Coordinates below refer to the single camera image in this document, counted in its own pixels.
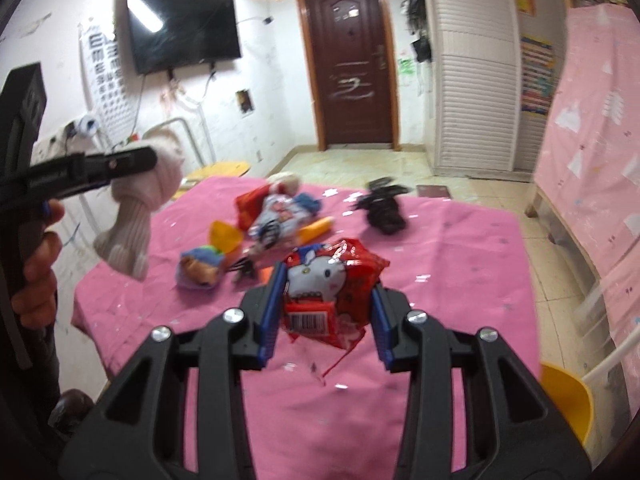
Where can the white ribbed sock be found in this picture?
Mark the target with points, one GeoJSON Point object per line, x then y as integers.
{"type": "Point", "coordinates": [135, 230]}

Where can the brown floor mat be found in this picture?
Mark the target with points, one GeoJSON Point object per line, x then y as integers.
{"type": "Point", "coordinates": [434, 192]}

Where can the white wall charger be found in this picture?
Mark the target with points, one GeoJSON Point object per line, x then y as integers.
{"type": "Point", "coordinates": [82, 127]}

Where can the wooden bed frame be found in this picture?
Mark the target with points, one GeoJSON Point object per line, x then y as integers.
{"type": "Point", "coordinates": [555, 225]}

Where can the small black hanging bag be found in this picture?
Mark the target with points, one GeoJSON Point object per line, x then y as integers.
{"type": "Point", "coordinates": [422, 49]}

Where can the black wall television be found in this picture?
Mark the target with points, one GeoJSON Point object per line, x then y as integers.
{"type": "Point", "coordinates": [185, 25]}

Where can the white metal rail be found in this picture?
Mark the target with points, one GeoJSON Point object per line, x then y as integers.
{"type": "Point", "coordinates": [615, 365]}

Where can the white louvred wardrobe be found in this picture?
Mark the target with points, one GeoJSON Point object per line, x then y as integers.
{"type": "Point", "coordinates": [475, 85]}

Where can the pink printed bed sheet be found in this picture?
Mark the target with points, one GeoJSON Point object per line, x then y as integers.
{"type": "Point", "coordinates": [595, 135]}

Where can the small doll with blue hat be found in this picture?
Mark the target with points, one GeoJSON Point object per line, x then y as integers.
{"type": "Point", "coordinates": [200, 267]}

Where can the blue yarn ball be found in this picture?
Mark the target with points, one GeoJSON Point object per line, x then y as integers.
{"type": "Point", "coordinates": [309, 203]}

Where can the wooden seat metal chair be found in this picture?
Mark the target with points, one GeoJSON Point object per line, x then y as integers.
{"type": "Point", "coordinates": [220, 169]}

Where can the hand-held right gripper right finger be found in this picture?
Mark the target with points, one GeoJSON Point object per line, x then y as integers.
{"type": "Point", "coordinates": [382, 330]}

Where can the colourful grid wall poster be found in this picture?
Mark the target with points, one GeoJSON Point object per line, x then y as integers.
{"type": "Point", "coordinates": [537, 77]}

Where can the white eye chart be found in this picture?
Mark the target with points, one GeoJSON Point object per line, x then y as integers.
{"type": "Point", "coordinates": [107, 85]}

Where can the red cartoon snack packet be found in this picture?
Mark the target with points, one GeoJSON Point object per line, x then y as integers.
{"type": "Point", "coordinates": [325, 280]}

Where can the person's left hand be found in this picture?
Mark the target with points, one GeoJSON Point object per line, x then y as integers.
{"type": "Point", "coordinates": [42, 265]}

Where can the large black hanging bag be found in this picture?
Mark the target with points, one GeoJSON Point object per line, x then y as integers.
{"type": "Point", "coordinates": [416, 5]}

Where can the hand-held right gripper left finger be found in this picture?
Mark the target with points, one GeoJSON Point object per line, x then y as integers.
{"type": "Point", "coordinates": [270, 320]}

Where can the yellow plastic bowl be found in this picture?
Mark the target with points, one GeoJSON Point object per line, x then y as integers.
{"type": "Point", "coordinates": [565, 405]}

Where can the dark brown door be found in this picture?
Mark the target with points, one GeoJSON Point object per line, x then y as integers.
{"type": "Point", "coordinates": [350, 60]}

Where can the yellow wall poster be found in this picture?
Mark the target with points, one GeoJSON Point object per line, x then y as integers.
{"type": "Point", "coordinates": [525, 3]}

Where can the pink star tablecloth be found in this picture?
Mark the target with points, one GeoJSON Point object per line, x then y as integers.
{"type": "Point", "coordinates": [450, 270]}

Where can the orange thread spool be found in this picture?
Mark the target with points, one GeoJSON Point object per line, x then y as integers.
{"type": "Point", "coordinates": [315, 230]}

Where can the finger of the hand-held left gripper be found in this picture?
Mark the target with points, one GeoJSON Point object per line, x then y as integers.
{"type": "Point", "coordinates": [120, 162]}

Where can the yellow plastic cup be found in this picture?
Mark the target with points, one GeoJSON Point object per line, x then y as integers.
{"type": "Point", "coordinates": [225, 235]}

